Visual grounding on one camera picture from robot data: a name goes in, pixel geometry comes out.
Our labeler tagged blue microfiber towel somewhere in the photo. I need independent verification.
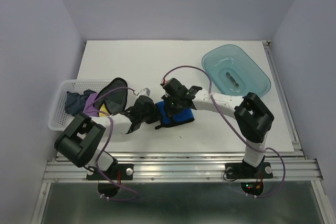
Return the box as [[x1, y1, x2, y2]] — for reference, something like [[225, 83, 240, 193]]
[[155, 101, 195, 130]]

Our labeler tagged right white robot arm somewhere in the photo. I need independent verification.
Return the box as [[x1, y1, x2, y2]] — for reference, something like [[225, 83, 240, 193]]
[[161, 78, 274, 180]]

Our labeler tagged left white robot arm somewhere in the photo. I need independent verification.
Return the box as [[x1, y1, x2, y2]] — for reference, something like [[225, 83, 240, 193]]
[[54, 95, 157, 181]]

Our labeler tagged black edged grey towel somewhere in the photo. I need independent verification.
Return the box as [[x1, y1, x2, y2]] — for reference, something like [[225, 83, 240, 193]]
[[93, 77, 128, 115]]

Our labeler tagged purple microfiber towel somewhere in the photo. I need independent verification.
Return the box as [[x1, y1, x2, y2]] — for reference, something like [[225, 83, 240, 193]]
[[83, 93, 98, 116]]

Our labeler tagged teal translucent plastic tray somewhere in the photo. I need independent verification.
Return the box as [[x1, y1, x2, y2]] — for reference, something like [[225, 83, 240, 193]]
[[202, 44, 271, 97]]

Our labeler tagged dark grey towel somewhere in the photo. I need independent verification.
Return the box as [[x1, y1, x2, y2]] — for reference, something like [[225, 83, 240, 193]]
[[65, 90, 95, 116]]

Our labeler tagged white perforated plastic basket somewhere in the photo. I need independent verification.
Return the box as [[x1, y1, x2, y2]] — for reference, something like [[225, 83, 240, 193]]
[[48, 79, 112, 131]]

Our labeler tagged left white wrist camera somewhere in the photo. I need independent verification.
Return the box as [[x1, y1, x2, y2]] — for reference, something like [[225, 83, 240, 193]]
[[133, 88, 151, 97]]

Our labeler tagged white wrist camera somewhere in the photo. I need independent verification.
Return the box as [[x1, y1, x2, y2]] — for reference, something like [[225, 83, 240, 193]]
[[133, 88, 151, 97], [160, 79, 170, 87]]

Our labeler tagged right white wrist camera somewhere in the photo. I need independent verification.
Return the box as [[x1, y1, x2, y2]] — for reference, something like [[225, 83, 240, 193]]
[[160, 79, 170, 87]]

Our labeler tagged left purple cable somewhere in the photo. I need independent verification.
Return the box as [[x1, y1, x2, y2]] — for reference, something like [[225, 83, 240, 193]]
[[89, 86, 140, 202]]

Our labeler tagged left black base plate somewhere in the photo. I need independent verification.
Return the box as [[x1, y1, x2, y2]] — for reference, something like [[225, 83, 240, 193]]
[[86, 163, 134, 181]]

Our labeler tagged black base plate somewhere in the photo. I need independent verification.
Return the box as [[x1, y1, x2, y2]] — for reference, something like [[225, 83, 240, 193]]
[[86, 163, 134, 181], [225, 162, 274, 180]]

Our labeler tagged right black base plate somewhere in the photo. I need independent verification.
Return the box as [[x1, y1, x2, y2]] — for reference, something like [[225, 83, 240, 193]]
[[225, 162, 274, 180]]

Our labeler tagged aluminium extrusion rail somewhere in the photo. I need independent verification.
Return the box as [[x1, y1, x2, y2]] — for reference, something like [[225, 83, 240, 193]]
[[43, 152, 323, 183]]

